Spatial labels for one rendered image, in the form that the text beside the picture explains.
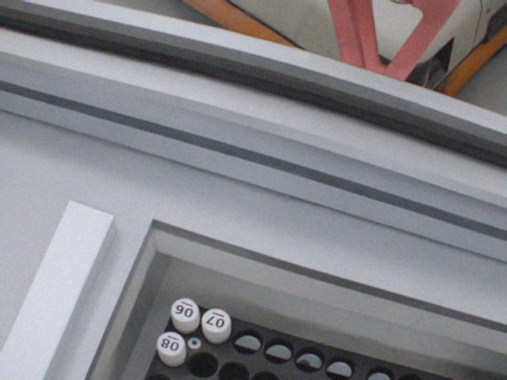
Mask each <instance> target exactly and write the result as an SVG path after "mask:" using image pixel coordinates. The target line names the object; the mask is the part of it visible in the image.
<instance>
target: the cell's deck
mask: <svg viewBox="0 0 507 380"><path fill-rule="evenodd" d="M70 200H73V201H76V202H80V203H82V204H86V205H88V206H91V207H94V208H97V209H100V210H102V211H104V212H108V213H111V214H114V215H115V220H116V225H117V231H116V233H115V235H114V239H113V241H112V242H111V244H110V247H109V249H108V253H107V255H106V257H105V259H104V260H103V264H102V265H101V267H100V270H99V273H98V275H97V277H96V279H95V282H94V284H93V285H92V288H91V293H90V294H89V296H88V298H87V301H86V303H85V304H84V306H83V307H84V308H83V310H82V312H81V315H80V317H79V318H78V320H77V321H78V322H77V325H76V326H75V328H74V331H73V332H72V337H71V338H70V340H69V344H68V345H67V347H66V349H65V351H64V353H63V355H62V360H61V361H60V362H61V363H60V364H59V365H58V367H57V368H58V369H57V371H56V372H55V376H54V377H53V380H103V379H104V376H105V375H106V373H107V369H108V367H109V365H110V361H111V359H112V358H113V356H114V352H115V350H116V348H117V345H118V343H119V341H120V339H121V335H122V334H123V331H124V329H125V327H126V325H127V322H128V320H129V316H130V314H131V311H132V310H133V307H134V305H135V303H136V301H137V299H138V295H139V293H140V290H141V289H142V287H143V283H144V280H145V279H146V277H147V275H148V273H149V268H150V266H151V264H152V262H153V261H154V258H155V256H156V254H157V252H158V251H159V252H163V253H164V254H166V255H169V256H172V257H175V258H178V259H181V260H184V261H189V262H192V263H194V264H197V265H201V266H204V267H207V268H209V269H212V270H215V271H221V272H223V273H226V274H229V275H232V276H235V277H237V278H241V279H244V280H249V281H251V282H254V283H257V284H261V285H264V286H266V287H269V288H272V289H275V290H280V291H283V292H286V293H289V294H292V295H294V296H297V297H300V296H301V297H304V298H306V299H311V300H314V301H317V302H319V303H323V304H324V303H325V304H328V305H331V306H333V307H336V308H339V309H346V310H349V311H352V312H355V313H360V314H363V315H366V316H369V317H373V318H379V319H381V320H386V321H388V322H391V323H394V324H396V323H397V324H399V325H402V326H404V327H410V328H414V329H419V330H422V331H424V332H428V333H432V334H434V335H435V334H437V335H439V336H441V337H449V338H451V339H455V340H458V341H460V342H465V343H468V344H470V345H471V344H473V345H475V346H478V347H484V348H486V349H491V350H493V351H495V352H498V351H499V352H501V353H504V354H505V355H507V261H500V260H498V259H496V258H493V257H488V256H485V255H483V254H480V253H478V252H470V251H468V250H466V249H464V248H461V247H455V246H453V245H450V244H448V243H445V242H440V241H435V240H433V239H430V238H427V237H425V236H422V235H419V234H416V233H409V232H406V231H404V230H400V229H398V228H396V227H392V226H389V225H386V224H384V223H379V222H376V221H373V220H370V219H369V220H368V219H364V218H361V217H358V216H356V215H353V214H348V213H344V212H342V211H339V210H335V209H332V208H329V207H327V206H323V205H320V204H315V203H312V202H309V201H305V200H302V199H300V198H297V197H293V196H290V195H285V194H282V193H279V191H275V190H272V189H269V188H266V187H262V186H259V185H254V184H251V183H248V182H245V181H242V180H239V179H236V178H232V177H230V176H224V175H220V174H217V173H214V172H211V171H208V170H205V169H202V168H199V167H196V166H191V165H188V164H184V163H181V162H179V161H176V160H173V159H170V158H167V157H159V156H155V155H153V154H150V153H148V152H144V151H141V150H138V149H135V148H133V147H127V146H122V145H120V144H117V143H114V142H111V141H108V140H106V139H103V138H96V137H94V136H90V135H87V134H85V133H80V132H77V131H74V130H71V129H69V128H62V127H59V126H56V125H54V124H52V123H51V124H49V123H46V122H44V121H41V120H39V119H32V118H29V117H27V116H22V115H19V114H16V113H14V112H10V111H6V110H4V109H0V352H1V350H2V347H3V346H4V344H5V341H6V339H7V335H8V334H9V333H10V329H11V328H12V326H13V323H14V321H15V318H16V317H17V315H18V313H19V312H18V311H19V310H20V308H21V307H22V306H21V305H22V304H23V303H24V298H25V297H26V295H27V291H28V290H29V289H30V286H31V284H32V282H33V278H34V276H35V274H36V272H37V271H38V269H39V265H40V264H41V262H42V260H43V256H44V255H45V254H46V250H47V248H48V246H49V244H50V241H51V240H52V238H53V234H54V232H55V231H56V229H57V227H58V224H59V222H60V221H61V219H62V215H63V213H64V211H65V209H66V208H67V204H68V203H69V201H70Z"/></svg>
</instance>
